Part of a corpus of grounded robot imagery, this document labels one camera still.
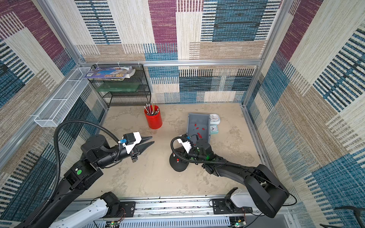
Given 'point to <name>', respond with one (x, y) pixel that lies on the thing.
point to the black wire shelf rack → (141, 98)
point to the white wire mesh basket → (57, 110)
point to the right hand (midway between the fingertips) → (176, 152)
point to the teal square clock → (214, 129)
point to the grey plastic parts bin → (199, 124)
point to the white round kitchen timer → (215, 119)
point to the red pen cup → (153, 117)
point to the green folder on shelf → (118, 87)
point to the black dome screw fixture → (177, 163)
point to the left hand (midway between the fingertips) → (151, 138)
